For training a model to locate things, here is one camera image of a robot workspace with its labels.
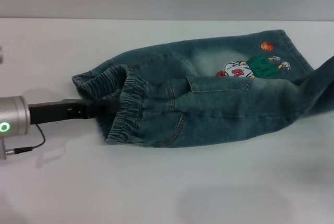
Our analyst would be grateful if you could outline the thin black cable with plug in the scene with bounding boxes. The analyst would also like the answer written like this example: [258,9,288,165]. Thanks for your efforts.
[14,123,47,155]

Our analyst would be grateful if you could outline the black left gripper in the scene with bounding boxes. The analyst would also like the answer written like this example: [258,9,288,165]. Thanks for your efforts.
[28,98,120,125]

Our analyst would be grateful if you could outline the blue denim shorts with cartoon patch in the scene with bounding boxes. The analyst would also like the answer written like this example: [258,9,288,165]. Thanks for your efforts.
[71,28,334,150]

